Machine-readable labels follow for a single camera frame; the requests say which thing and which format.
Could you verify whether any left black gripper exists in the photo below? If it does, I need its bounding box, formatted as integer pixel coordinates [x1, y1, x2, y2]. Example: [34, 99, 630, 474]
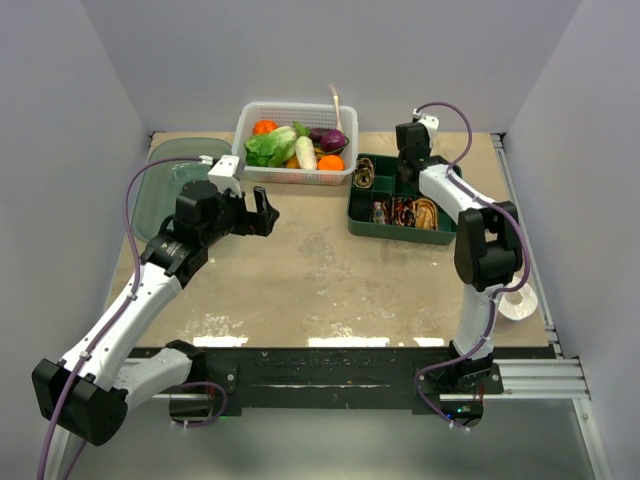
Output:
[203, 185, 278, 247]

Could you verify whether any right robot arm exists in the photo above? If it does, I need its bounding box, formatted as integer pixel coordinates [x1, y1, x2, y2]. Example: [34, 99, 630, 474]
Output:
[395, 121, 526, 393]

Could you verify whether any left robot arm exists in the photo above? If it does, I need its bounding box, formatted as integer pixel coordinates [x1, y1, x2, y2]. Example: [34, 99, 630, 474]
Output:
[31, 181, 280, 446]

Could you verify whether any paper tape roll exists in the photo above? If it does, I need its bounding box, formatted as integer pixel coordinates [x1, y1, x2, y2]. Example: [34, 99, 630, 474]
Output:
[498, 284, 538, 322]

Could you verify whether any green compartment tray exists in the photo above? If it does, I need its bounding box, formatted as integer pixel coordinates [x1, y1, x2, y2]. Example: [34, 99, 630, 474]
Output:
[347, 154, 456, 246]

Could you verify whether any brown patterned rolled tie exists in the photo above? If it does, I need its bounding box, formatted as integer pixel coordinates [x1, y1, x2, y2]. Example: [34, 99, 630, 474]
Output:
[352, 157, 375, 189]

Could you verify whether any green lettuce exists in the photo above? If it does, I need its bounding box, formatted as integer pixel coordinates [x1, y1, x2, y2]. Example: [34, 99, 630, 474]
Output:
[244, 126, 298, 168]

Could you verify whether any red patterned rolled tie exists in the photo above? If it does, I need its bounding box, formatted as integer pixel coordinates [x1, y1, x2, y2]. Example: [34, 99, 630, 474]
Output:
[390, 196, 415, 227]

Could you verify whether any gold rolled tie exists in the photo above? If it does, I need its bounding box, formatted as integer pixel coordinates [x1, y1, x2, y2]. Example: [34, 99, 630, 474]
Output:
[413, 198, 438, 230]

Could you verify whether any white radish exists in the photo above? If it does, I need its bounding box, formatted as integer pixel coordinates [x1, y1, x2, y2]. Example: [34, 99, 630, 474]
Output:
[295, 136, 317, 170]

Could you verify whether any purple onion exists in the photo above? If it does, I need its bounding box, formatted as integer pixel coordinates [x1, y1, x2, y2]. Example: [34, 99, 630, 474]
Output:
[320, 129, 347, 153]

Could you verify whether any orange fruit front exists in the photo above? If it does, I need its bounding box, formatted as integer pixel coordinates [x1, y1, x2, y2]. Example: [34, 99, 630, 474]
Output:
[317, 155, 345, 171]

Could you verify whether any colourful rolled tie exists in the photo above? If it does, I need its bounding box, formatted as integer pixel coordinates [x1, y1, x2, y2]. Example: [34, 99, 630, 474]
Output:
[371, 201, 391, 225]

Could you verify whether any garlic stalk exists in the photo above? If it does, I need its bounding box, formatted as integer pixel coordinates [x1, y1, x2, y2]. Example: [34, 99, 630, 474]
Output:
[327, 84, 343, 132]

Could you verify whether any orange pepper back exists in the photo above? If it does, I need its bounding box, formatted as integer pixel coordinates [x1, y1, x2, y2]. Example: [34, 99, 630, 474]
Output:
[253, 120, 278, 135]

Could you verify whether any white perforated basket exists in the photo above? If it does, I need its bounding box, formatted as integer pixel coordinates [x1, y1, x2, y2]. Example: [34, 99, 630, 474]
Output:
[232, 101, 359, 186]

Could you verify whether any clear teal plastic container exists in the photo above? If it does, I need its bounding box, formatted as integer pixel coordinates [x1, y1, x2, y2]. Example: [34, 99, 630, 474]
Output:
[131, 137, 231, 243]

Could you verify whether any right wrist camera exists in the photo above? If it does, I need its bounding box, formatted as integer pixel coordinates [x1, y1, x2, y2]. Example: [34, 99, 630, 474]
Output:
[412, 109, 440, 137]

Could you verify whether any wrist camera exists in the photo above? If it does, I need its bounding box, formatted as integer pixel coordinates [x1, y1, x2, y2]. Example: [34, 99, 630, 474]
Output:
[412, 109, 440, 137]
[199, 155, 246, 198]

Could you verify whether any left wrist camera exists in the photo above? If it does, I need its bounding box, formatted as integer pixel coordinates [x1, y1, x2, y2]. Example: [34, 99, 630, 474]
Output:
[199, 155, 246, 198]

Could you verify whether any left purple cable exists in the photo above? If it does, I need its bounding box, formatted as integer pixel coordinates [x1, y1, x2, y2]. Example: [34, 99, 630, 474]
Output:
[37, 155, 229, 480]

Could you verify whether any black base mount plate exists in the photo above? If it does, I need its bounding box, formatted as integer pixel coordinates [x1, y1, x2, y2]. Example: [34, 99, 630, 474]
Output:
[161, 347, 504, 416]

